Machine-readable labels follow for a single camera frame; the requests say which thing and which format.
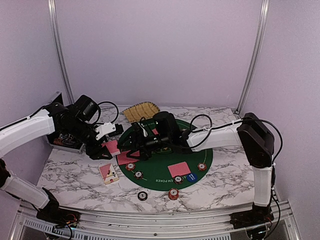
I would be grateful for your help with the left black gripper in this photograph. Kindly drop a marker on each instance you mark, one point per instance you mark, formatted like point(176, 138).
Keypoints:
point(94, 151)

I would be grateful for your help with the right aluminium frame post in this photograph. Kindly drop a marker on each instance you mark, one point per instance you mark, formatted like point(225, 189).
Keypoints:
point(260, 33)

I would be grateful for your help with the woven bamboo tray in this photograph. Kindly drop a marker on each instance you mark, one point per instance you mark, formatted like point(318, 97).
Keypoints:
point(141, 110)

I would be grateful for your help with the aluminium frame post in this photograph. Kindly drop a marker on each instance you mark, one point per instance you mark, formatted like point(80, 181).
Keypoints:
point(260, 33)
point(59, 49)

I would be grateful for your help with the front aluminium rail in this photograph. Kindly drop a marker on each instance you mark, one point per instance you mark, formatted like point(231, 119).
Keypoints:
point(196, 225)

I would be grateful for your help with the green round poker mat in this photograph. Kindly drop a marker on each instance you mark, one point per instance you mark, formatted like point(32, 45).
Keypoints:
point(156, 175)

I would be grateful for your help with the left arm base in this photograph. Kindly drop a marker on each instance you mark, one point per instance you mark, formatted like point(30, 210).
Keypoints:
point(52, 212)

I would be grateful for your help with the red backed card deck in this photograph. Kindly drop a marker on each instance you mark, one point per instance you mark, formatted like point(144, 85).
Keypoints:
point(112, 147)

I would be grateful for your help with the aluminium poker case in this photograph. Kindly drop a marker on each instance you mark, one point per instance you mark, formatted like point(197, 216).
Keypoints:
point(79, 147)

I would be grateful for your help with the red backed playing card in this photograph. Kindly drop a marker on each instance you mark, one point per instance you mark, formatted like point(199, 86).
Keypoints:
point(155, 132)
point(179, 169)
point(122, 158)

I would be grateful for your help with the ace card box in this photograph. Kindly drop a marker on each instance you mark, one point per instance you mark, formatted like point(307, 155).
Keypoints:
point(108, 173)

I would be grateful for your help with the red poker chip stack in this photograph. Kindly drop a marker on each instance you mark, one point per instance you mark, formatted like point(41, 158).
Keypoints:
point(173, 194)

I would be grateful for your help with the blue small blind button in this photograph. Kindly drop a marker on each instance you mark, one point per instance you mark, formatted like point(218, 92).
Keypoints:
point(192, 177)

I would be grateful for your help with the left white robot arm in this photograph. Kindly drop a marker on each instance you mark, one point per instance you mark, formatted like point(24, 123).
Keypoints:
point(24, 150)

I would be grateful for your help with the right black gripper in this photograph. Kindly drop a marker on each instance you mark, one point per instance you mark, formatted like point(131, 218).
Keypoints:
point(135, 137)

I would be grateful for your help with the left aluminium frame post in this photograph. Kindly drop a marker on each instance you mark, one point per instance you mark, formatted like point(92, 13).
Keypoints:
point(59, 49)

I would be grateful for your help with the orange purple chip row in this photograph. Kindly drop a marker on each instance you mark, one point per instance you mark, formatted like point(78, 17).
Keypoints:
point(64, 143)

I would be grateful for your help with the black poker chip stack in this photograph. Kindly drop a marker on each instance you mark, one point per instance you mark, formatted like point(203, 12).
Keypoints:
point(142, 195)

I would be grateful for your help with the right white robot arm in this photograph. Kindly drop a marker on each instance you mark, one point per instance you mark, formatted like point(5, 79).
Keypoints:
point(241, 169)

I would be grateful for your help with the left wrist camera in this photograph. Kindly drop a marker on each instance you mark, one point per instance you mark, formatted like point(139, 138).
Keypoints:
point(108, 128)

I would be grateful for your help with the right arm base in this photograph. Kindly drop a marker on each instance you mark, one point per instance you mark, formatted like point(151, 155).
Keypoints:
point(255, 216)

